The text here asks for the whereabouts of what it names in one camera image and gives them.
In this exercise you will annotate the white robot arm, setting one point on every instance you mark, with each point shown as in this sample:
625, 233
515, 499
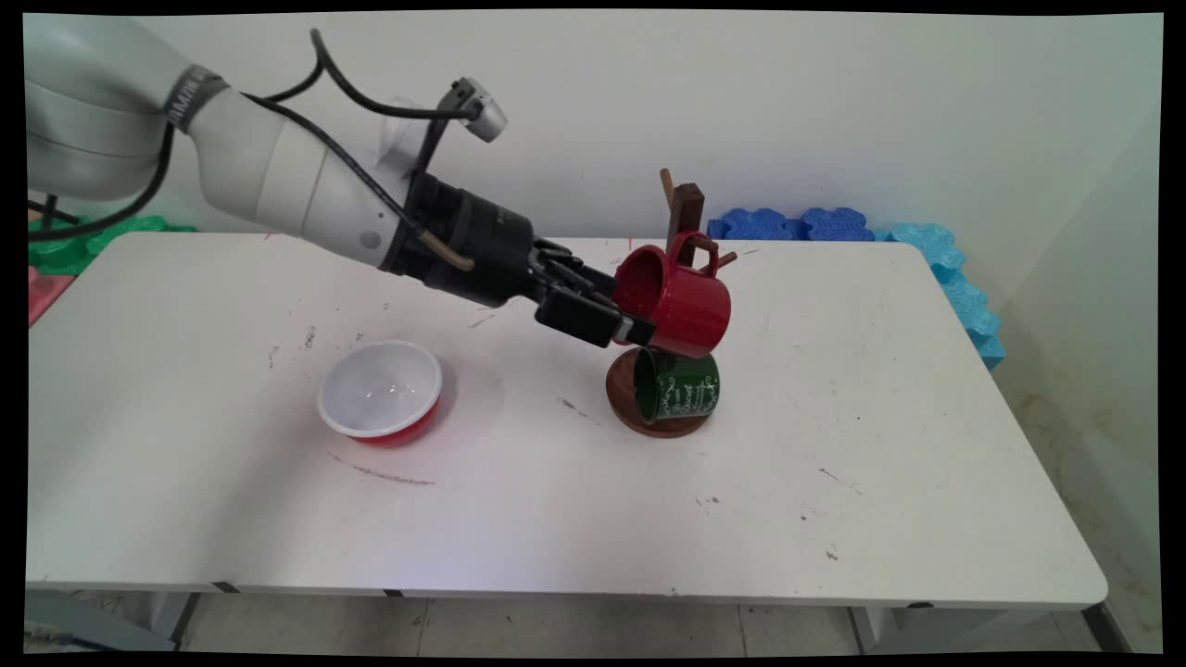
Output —
278, 176

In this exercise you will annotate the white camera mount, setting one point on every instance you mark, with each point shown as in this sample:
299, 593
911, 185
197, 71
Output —
398, 139

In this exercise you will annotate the brown wooden mug tree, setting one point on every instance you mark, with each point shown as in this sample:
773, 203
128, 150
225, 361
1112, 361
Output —
687, 208

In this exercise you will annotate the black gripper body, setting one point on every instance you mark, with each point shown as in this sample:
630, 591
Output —
473, 241

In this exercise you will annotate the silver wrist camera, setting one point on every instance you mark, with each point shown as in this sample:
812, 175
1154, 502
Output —
482, 111

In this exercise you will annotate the light blue foam tile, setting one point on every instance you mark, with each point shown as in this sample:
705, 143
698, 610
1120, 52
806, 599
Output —
990, 350
927, 245
968, 310

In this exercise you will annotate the red foam tile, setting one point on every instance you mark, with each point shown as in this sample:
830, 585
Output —
44, 292

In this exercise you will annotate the red ceramic mug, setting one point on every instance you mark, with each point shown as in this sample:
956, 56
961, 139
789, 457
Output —
686, 306

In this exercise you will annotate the red bowl with white inside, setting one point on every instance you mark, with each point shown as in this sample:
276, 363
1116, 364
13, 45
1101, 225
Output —
380, 389

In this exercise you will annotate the green foam tile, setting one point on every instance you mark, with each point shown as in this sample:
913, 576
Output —
69, 250

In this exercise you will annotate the dark blue foam tile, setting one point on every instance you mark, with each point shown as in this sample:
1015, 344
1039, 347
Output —
834, 225
755, 225

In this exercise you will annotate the green mug with white print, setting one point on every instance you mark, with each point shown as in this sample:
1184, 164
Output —
687, 389

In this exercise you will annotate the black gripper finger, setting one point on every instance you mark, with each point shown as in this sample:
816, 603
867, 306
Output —
579, 269
584, 317

